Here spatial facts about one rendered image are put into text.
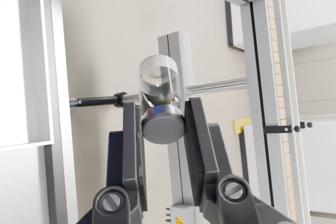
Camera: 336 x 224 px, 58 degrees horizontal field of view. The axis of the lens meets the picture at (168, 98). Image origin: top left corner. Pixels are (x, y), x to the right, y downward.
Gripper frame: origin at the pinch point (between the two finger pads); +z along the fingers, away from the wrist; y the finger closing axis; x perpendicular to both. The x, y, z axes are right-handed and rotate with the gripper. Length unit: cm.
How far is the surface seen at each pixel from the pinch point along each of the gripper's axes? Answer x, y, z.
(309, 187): -203, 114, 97
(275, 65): -54, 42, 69
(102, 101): -94, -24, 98
